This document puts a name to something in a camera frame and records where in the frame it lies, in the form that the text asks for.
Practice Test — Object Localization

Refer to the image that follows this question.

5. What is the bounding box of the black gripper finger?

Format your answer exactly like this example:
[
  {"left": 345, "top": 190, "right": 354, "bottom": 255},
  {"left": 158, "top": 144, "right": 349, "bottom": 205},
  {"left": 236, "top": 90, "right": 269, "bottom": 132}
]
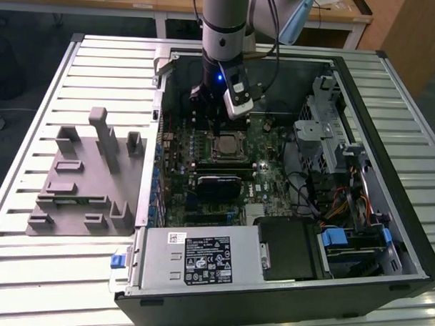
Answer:
[
  {"left": 205, "top": 96, "right": 224, "bottom": 138},
  {"left": 189, "top": 84, "right": 209, "bottom": 107}
]

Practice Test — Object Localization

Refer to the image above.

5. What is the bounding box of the silver CPU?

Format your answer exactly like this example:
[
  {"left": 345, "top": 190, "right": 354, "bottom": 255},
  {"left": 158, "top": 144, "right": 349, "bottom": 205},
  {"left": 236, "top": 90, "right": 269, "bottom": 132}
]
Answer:
[{"left": 217, "top": 134, "right": 241, "bottom": 154}]

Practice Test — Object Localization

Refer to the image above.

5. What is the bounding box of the metal socket cover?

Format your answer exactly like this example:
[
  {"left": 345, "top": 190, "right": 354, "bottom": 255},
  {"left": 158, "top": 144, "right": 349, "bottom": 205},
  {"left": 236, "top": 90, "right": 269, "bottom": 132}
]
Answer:
[{"left": 212, "top": 132, "right": 248, "bottom": 161}]

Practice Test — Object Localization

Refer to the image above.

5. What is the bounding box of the CPU socket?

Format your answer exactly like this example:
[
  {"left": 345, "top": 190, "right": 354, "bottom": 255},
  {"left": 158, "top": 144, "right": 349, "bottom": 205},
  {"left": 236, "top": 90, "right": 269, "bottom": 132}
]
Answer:
[{"left": 210, "top": 131, "right": 250, "bottom": 162}]

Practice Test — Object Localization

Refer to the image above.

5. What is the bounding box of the small black expansion card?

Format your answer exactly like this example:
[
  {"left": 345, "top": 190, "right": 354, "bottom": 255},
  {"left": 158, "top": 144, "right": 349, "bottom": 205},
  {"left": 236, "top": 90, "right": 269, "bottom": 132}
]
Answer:
[{"left": 196, "top": 173, "right": 244, "bottom": 201}]

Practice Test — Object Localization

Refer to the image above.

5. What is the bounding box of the green motherboard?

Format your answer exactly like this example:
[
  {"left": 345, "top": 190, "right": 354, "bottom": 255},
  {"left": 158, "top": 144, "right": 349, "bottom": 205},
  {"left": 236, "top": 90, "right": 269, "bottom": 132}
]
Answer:
[{"left": 154, "top": 110, "right": 313, "bottom": 233}]

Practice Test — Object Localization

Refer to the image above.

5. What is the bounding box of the silver chipset heatsink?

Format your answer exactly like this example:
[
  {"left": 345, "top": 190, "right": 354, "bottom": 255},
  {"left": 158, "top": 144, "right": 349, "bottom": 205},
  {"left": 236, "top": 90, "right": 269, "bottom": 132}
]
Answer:
[{"left": 244, "top": 202, "right": 268, "bottom": 219}]

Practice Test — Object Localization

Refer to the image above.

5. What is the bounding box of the silver drive cage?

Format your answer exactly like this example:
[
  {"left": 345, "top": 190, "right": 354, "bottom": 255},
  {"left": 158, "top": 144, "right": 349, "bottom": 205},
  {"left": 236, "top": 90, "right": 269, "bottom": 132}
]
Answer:
[{"left": 291, "top": 74, "right": 371, "bottom": 179}]

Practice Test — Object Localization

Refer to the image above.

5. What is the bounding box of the black plastic shroud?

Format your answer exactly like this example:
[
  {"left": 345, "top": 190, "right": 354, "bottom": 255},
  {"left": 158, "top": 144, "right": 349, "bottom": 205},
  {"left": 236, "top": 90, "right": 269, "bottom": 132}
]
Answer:
[{"left": 254, "top": 216, "right": 333, "bottom": 285}]

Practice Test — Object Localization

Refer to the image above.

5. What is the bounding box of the grey parts rack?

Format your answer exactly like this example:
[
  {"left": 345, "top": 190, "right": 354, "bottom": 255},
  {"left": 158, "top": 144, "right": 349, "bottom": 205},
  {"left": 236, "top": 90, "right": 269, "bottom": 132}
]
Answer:
[{"left": 24, "top": 104, "right": 149, "bottom": 241}]

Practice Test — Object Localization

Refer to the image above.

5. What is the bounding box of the silver power supply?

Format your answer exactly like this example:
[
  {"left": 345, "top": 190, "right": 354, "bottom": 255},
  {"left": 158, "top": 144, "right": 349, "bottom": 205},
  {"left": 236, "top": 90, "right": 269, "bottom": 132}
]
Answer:
[{"left": 137, "top": 222, "right": 269, "bottom": 294}]

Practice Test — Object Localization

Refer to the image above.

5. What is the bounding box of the green RAM stick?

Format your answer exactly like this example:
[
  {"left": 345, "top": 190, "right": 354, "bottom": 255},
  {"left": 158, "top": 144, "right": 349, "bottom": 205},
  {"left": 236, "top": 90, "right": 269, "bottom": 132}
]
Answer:
[{"left": 53, "top": 195, "right": 105, "bottom": 205}]

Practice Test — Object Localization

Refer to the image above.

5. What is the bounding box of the blue disk carrier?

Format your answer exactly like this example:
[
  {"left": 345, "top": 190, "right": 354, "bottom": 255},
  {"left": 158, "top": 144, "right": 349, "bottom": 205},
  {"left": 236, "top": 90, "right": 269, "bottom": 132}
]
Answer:
[{"left": 321, "top": 226, "right": 348, "bottom": 249}]

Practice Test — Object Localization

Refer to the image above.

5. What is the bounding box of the blue case latch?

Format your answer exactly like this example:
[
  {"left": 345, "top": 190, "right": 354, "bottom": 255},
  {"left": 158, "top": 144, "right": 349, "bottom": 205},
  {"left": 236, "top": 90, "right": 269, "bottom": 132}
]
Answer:
[{"left": 110, "top": 247, "right": 126, "bottom": 270}]

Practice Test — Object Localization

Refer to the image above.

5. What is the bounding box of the black PC case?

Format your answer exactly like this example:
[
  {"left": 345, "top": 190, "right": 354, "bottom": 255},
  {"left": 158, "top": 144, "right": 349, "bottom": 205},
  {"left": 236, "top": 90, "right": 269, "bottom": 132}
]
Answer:
[{"left": 106, "top": 44, "right": 435, "bottom": 326}]

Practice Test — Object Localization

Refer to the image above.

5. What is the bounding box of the metal disk bay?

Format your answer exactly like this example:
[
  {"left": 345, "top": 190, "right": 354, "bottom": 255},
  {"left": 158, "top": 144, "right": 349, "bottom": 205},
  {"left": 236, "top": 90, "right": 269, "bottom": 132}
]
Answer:
[{"left": 315, "top": 223, "right": 408, "bottom": 283}]

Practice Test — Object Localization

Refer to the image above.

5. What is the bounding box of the wooden cabinet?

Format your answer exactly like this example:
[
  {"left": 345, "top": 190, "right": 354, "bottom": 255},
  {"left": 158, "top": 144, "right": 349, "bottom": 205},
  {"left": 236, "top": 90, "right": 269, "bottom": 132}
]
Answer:
[{"left": 357, "top": 0, "right": 435, "bottom": 97}]

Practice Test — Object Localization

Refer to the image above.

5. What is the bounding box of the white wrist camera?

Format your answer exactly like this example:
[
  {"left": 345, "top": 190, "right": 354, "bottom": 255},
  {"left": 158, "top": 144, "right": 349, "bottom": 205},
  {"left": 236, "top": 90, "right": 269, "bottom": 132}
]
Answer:
[{"left": 221, "top": 62, "right": 256, "bottom": 122}]

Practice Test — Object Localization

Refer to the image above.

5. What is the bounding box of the grey case handle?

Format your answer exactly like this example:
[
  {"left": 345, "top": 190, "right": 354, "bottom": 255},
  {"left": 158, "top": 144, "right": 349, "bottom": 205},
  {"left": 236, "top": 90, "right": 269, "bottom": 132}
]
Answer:
[{"left": 151, "top": 47, "right": 180, "bottom": 89}]

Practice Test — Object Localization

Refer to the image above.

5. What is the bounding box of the black camera cable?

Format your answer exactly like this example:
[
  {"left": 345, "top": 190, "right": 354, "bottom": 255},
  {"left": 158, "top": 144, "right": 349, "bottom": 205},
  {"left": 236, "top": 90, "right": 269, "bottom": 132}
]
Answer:
[{"left": 243, "top": 0, "right": 283, "bottom": 100}]

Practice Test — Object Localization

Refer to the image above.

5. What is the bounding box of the black wire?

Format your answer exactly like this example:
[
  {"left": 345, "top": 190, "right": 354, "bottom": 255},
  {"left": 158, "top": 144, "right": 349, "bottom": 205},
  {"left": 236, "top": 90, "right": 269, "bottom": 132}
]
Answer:
[{"left": 282, "top": 125, "right": 314, "bottom": 214}]

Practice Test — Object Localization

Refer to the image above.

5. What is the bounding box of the coloured wire bundle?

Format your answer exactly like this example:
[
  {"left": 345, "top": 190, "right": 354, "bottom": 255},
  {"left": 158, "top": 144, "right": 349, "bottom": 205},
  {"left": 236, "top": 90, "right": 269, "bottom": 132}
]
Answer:
[{"left": 321, "top": 166, "right": 377, "bottom": 230}]

